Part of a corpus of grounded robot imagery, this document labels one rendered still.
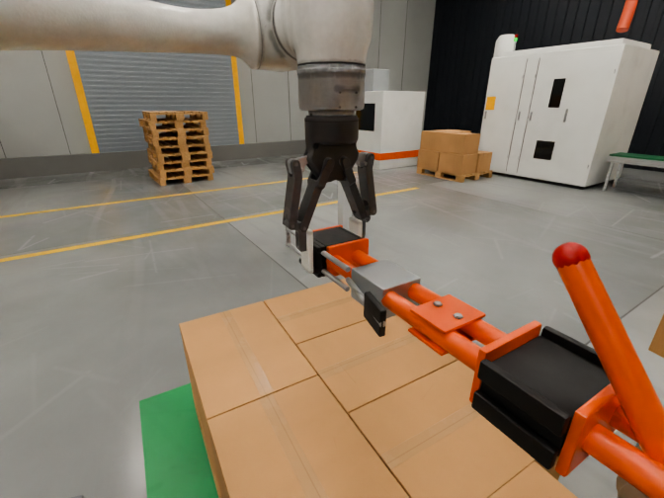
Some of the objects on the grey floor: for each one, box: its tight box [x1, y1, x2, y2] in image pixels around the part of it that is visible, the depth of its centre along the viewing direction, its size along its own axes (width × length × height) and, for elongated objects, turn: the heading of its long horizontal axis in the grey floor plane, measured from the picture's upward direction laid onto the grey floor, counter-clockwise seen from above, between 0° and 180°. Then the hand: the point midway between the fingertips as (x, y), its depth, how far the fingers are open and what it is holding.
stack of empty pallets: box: [138, 111, 214, 186], centre depth 712 cm, size 129×110×130 cm
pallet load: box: [417, 129, 493, 183], centre depth 745 cm, size 121×102×90 cm
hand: (332, 249), depth 56 cm, fingers closed on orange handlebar, 8 cm apart
